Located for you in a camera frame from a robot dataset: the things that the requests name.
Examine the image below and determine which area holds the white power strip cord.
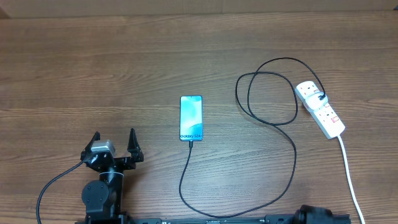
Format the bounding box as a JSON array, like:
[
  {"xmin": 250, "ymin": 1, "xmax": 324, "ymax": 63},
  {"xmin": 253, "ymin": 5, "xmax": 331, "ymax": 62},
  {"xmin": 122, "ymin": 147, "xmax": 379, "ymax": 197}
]
[{"xmin": 337, "ymin": 134, "xmax": 366, "ymax": 224}]

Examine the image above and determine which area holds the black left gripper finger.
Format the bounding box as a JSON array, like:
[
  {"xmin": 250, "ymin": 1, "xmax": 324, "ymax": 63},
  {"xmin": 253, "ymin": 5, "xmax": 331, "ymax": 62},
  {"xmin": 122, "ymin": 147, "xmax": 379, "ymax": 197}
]
[
  {"xmin": 127, "ymin": 128, "xmax": 144, "ymax": 162},
  {"xmin": 80, "ymin": 132, "xmax": 100, "ymax": 161}
]

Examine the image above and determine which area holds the blue Galaxy smartphone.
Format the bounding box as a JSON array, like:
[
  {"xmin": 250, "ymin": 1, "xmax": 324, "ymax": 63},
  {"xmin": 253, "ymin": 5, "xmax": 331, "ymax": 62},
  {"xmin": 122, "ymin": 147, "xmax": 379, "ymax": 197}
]
[{"xmin": 180, "ymin": 95, "xmax": 203, "ymax": 141}]

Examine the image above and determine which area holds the white USB charger plug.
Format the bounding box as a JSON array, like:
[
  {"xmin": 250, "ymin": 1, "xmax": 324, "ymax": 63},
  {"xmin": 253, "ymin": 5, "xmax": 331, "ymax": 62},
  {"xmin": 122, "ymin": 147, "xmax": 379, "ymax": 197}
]
[{"xmin": 305, "ymin": 92, "xmax": 328, "ymax": 112}]

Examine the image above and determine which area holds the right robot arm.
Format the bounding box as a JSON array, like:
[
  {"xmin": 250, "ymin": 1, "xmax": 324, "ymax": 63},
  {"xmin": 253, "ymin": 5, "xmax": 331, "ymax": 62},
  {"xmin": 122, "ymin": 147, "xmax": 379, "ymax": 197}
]
[{"xmin": 292, "ymin": 205, "xmax": 333, "ymax": 224}]

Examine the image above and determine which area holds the black USB charging cable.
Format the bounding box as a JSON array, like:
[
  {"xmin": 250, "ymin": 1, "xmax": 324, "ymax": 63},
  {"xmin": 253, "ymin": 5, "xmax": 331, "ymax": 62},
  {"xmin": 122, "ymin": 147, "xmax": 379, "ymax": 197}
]
[{"xmin": 178, "ymin": 57, "xmax": 327, "ymax": 219}]

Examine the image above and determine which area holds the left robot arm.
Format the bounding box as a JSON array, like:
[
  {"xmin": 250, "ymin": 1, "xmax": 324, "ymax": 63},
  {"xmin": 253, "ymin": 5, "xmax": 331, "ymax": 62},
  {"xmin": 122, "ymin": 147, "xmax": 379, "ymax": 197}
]
[{"xmin": 81, "ymin": 128, "xmax": 144, "ymax": 223}]

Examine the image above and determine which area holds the white power strip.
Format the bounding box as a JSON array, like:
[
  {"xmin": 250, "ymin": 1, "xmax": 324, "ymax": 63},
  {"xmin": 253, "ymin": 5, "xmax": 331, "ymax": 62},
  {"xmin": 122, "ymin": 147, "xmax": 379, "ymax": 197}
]
[{"xmin": 295, "ymin": 81, "xmax": 345, "ymax": 139}]

